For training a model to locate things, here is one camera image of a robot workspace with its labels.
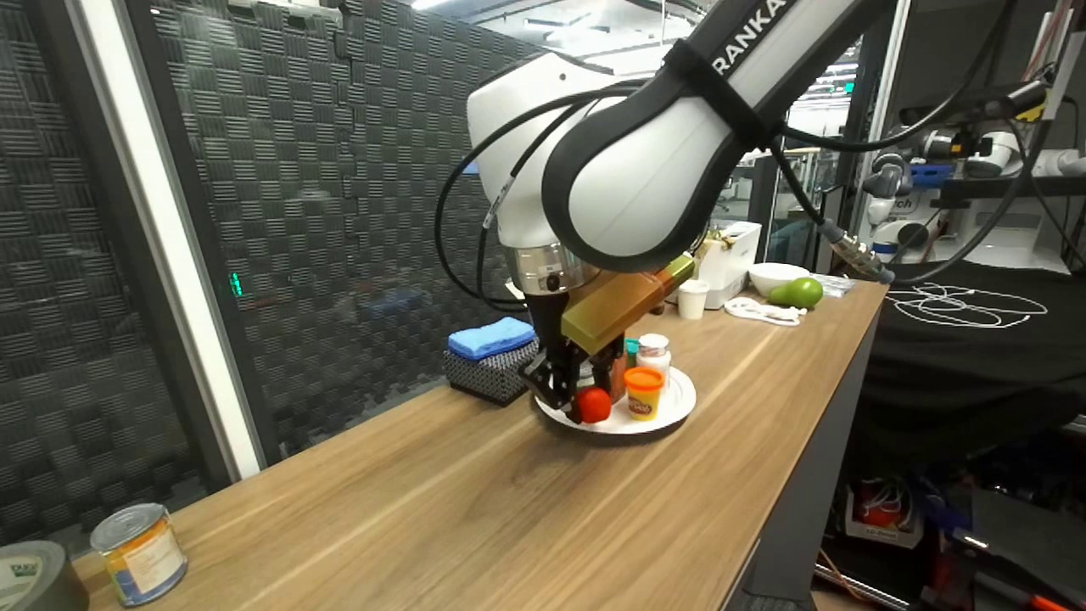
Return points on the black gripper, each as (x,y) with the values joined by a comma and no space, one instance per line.
(550,324)

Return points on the orange ball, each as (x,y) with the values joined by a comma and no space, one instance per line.
(593,406)

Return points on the teal-lidded yellow dough tub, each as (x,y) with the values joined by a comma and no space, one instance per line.
(631,349)

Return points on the orange-lidded yellow dough tub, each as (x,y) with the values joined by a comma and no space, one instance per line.
(644,391)

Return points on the white pill bottle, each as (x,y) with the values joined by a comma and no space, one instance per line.
(654,355)

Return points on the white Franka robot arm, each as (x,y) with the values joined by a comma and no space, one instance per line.
(631,171)

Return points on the dark grey block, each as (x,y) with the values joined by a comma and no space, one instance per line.
(492,375)

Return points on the blue sponge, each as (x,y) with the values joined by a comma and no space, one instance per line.
(489,339)

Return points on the white paper plate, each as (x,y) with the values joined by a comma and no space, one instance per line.
(674,408)

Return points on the white paper cup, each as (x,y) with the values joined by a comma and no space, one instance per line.
(689,297)

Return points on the white plastic bucket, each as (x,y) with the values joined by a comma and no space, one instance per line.
(732,261)

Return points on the white bowl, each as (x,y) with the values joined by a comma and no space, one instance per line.
(774,272)

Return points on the green fruit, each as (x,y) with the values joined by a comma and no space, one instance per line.
(802,291)

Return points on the black covered table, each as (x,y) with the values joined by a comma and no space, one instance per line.
(972,368)

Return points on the background equipment rack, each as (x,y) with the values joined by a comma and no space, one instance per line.
(961,223)

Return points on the white-label tin can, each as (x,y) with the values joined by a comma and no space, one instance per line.
(140,559)

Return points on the grey tape roll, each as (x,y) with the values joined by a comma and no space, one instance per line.
(33,579)

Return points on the tan wrist camera box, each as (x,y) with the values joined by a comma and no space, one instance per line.
(614,306)

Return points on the white window frame post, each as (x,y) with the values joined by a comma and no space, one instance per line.
(156,227)

